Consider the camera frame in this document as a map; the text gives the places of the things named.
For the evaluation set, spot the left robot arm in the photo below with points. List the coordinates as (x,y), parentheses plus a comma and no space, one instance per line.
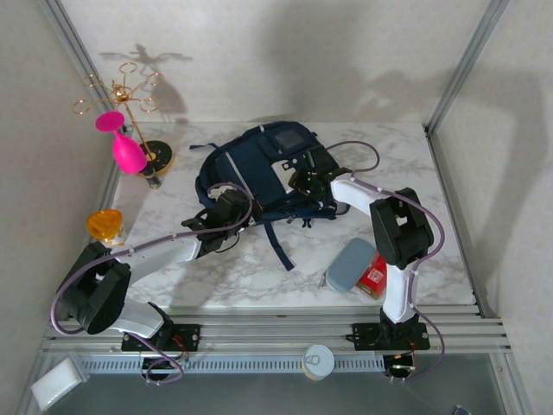
(173,255)

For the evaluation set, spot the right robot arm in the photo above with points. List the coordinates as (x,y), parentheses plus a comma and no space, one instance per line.
(354,194)

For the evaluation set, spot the red box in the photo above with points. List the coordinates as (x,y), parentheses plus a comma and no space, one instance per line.
(371,280)

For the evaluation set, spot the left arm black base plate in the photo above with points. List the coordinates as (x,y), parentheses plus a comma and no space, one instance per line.
(190,336)

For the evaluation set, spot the white foam block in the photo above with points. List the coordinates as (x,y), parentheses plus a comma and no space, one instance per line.
(56,382)

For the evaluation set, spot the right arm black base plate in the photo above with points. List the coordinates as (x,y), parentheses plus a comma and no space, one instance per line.
(365,336)

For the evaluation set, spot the orange lidded cup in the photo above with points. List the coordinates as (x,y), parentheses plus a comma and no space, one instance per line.
(103,222)

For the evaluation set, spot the small glass jar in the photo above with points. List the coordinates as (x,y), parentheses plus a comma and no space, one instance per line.
(154,181)

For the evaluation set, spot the aluminium frame post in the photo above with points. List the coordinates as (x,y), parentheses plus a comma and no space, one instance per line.
(73,47)
(466,56)

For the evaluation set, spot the pink goblet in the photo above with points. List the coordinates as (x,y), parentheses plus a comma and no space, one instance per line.
(127,155)

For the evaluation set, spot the grey-blue pencil case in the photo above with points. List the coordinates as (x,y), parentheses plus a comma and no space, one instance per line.
(347,268)

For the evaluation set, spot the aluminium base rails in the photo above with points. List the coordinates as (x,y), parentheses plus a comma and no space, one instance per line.
(276,333)

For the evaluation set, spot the aluminium side rail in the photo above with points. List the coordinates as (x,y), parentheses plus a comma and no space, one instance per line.
(448,194)
(110,190)

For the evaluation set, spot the tin can with pull tab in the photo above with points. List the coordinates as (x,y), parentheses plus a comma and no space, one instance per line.
(318,361)

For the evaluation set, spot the navy blue backpack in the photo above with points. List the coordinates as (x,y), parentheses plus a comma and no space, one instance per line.
(255,173)

